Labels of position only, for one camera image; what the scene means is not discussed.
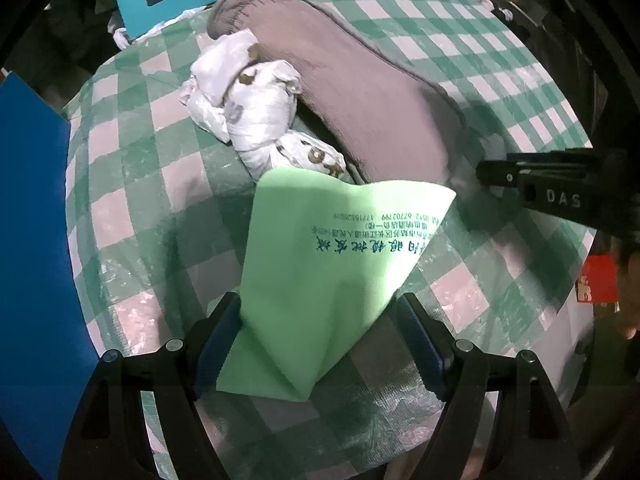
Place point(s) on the green checked tablecloth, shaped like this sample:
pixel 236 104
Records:
pixel 150 240

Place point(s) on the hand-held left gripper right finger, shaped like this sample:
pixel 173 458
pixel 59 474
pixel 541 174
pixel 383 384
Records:
pixel 420 345

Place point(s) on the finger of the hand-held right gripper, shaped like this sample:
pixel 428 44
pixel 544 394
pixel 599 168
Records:
pixel 500 175

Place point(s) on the blue cardboard box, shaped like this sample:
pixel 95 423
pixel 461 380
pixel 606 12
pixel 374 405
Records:
pixel 30 260

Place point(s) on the brown fleece cloth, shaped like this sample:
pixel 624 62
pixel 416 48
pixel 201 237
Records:
pixel 360 90

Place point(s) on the white plastic bag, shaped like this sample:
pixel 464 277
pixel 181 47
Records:
pixel 125 37

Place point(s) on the red paper packet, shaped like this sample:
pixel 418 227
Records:
pixel 597 277

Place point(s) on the light green cloth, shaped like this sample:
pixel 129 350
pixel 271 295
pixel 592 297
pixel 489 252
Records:
pixel 310 300

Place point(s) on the teal box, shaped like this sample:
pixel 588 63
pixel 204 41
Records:
pixel 150 20

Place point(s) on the person's right hand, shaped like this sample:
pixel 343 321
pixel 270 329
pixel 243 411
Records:
pixel 629 290

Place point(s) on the white printed cloth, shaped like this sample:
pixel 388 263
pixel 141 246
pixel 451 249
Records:
pixel 260 110

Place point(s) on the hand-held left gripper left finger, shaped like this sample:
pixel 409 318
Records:
pixel 220 340

